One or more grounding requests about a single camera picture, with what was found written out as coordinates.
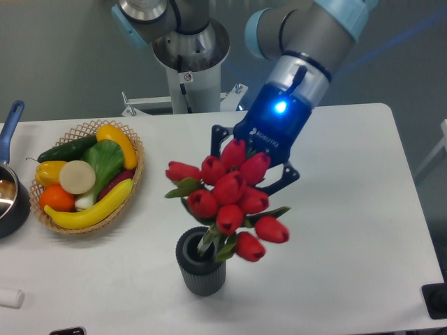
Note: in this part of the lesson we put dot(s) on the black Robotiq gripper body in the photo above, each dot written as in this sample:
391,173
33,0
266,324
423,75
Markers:
273,123

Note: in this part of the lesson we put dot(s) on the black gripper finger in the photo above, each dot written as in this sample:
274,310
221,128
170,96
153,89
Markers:
219,134
289,176

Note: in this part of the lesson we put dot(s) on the red tulip bouquet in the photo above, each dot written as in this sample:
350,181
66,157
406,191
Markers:
222,195

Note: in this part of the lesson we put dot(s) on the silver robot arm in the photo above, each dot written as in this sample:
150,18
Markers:
308,40

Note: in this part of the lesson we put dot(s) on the dark grey ribbed vase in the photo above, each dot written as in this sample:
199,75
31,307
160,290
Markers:
202,275

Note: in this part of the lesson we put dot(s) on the purple eggplant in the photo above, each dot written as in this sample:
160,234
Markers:
125,174

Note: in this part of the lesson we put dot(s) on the yellow squash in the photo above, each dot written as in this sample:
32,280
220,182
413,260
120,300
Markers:
115,134

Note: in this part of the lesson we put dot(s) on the green bok choy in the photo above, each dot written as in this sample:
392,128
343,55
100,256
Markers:
106,158

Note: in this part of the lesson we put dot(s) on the yellow banana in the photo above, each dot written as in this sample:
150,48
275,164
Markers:
95,214

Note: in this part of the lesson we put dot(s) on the dark green cucumber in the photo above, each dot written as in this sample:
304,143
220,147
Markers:
69,151

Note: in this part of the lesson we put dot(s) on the beige round disc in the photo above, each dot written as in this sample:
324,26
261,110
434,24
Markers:
77,177

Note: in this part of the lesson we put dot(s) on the yellow bell pepper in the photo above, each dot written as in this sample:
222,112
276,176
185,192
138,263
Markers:
47,173

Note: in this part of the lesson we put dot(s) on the orange fruit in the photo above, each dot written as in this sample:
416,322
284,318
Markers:
57,198

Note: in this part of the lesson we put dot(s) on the black device at table edge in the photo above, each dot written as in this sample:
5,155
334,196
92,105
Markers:
435,300

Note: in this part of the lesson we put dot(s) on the white cylinder object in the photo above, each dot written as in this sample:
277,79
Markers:
11,297

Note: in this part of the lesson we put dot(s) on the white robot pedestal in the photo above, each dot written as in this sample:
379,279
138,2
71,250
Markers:
189,92

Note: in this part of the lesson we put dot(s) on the white frame at right edge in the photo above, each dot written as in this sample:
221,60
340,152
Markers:
433,159

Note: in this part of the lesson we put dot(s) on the dark pot with blue handle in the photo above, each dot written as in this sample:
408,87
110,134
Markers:
15,205

